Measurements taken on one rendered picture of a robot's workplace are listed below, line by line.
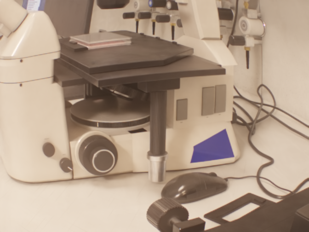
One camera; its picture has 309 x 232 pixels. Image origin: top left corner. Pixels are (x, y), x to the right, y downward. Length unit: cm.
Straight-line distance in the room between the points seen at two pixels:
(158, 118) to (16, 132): 24
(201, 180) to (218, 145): 14
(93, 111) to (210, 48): 24
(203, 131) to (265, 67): 50
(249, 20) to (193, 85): 48
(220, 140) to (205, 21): 23
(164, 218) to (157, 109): 31
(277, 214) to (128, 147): 41
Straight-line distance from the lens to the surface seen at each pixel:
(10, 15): 75
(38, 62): 73
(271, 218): 49
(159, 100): 75
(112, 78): 66
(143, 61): 72
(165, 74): 70
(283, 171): 87
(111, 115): 86
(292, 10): 121
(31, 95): 74
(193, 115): 87
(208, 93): 87
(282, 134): 107
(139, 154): 83
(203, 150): 86
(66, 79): 72
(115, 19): 225
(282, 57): 127
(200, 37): 93
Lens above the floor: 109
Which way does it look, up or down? 17 degrees down
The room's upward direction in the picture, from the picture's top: 1 degrees clockwise
